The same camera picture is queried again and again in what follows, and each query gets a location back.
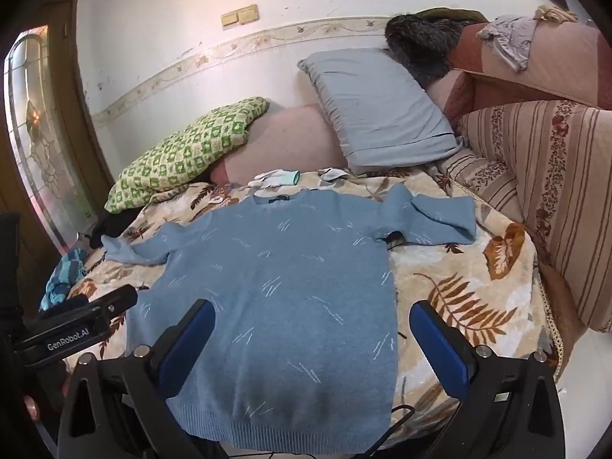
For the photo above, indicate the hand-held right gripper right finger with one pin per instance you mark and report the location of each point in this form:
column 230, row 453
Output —
column 442, row 351

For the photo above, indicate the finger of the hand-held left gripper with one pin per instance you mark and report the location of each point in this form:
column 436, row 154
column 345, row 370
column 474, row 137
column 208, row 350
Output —
column 119, row 300

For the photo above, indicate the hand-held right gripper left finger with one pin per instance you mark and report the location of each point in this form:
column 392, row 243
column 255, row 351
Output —
column 184, row 349

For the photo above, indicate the blue knit sweater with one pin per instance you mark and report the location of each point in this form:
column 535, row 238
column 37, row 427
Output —
column 287, row 296

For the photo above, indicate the person's left hand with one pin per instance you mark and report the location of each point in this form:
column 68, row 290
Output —
column 31, row 407

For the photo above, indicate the teal patterned cloth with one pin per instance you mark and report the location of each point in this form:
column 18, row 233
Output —
column 60, row 277

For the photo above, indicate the black cloth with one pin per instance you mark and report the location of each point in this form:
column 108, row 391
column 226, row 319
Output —
column 112, row 227

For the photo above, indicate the leaf print blanket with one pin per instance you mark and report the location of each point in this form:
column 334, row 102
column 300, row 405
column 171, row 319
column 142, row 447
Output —
column 454, row 267

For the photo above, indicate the green checkered pillow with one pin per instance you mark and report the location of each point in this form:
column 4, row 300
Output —
column 191, row 153

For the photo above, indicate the wooden door with stained glass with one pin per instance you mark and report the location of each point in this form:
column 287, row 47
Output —
column 38, row 153

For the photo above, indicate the white sock with teal cuff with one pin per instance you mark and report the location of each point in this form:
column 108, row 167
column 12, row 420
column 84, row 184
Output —
column 275, row 179

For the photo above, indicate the striped floral cushion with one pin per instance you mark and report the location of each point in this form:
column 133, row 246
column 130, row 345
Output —
column 564, row 191

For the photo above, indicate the small white cloth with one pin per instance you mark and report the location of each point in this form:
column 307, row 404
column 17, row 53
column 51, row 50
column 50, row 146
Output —
column 333, row 173

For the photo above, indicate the pink pillow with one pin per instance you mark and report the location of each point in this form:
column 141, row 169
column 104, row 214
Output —
column 287, row 143

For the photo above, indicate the white striped cloth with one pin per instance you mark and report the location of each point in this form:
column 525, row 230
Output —
column 377, row 110

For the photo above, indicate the dark furry garment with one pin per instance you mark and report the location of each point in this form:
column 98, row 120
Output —
column 420, row 48

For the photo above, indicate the pink brown quilt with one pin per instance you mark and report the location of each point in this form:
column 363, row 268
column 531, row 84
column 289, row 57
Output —
column 554, row 67

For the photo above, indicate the grey garment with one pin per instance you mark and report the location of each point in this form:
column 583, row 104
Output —
column 514, row 43

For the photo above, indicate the olive cloth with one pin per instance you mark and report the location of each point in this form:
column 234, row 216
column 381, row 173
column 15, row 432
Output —
column 454, row 13

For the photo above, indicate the beige cloth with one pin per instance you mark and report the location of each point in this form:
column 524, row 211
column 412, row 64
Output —
column 554, row 13

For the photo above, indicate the beige wall switch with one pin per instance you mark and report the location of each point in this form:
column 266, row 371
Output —
column 230, row 19
column 248, row 14

